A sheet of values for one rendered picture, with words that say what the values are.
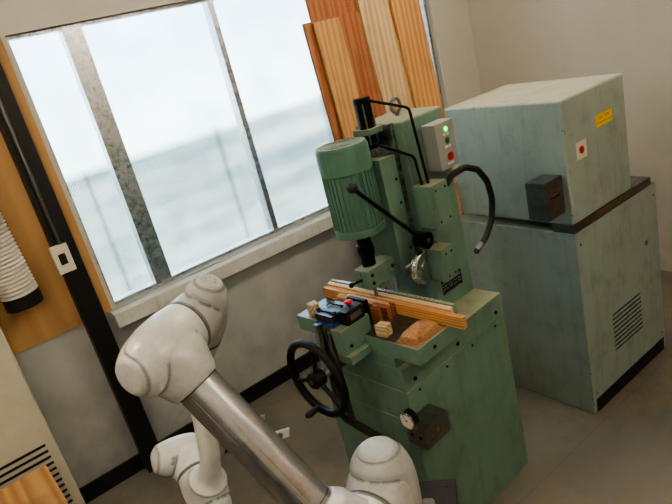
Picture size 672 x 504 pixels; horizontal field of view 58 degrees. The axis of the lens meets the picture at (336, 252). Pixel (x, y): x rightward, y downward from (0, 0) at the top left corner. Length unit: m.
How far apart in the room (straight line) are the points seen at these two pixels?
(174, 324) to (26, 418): 1.62
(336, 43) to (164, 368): 2.58
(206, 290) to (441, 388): 1.05
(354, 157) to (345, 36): 1.80
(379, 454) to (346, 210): 0.81
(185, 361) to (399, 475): 0.57
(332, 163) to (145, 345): 0.90
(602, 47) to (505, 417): 2.33
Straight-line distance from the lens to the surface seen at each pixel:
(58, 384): 3.20
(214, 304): 1.41
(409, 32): 3.94
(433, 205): 2.05
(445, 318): 1.97
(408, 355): 1.92
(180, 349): 1.32
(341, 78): 3.55
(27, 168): 2.89
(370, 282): 2.08
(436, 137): 2.08
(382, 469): 1.50
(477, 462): 2.48
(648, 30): 3.89
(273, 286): 3.52
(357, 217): 1.97
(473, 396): 2.34
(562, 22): 4.13
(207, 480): 1.74
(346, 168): 1.92
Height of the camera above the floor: 1.85
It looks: 20 degrees down
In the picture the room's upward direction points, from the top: 15 degrees counter-clockwise
